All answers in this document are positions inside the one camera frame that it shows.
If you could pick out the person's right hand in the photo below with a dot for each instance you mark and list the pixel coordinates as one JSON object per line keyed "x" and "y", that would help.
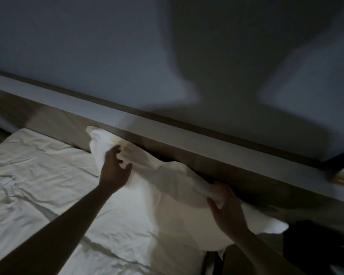
{"x": 229, "y": 214}

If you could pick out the person's left hand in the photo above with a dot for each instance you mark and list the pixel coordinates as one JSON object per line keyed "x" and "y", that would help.
{"x": 111, "y": 174}

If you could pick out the person's right thumb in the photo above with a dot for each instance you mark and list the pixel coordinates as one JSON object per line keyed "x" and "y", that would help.
{"x": 213, "y": 203}

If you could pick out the person's left thumb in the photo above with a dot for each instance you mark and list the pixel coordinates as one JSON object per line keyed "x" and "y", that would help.
{"x": 127, "y": 169}

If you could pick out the white pillow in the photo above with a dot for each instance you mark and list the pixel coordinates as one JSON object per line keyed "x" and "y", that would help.
{"x": 160, "y": 197}

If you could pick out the person's left forearm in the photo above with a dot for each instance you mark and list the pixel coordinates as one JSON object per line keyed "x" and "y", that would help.
{"x": 54, "y": 234}

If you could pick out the person's right forearm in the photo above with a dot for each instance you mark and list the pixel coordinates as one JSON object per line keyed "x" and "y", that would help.
{"x": 263, "y": 254}

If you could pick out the brown wooden headboard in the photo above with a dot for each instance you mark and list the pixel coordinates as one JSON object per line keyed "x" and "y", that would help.
{"x": 189, "y": 146}

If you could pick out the white bed sheet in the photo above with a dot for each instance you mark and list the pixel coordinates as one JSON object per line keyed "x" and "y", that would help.
{"x": 25, "y": 180}

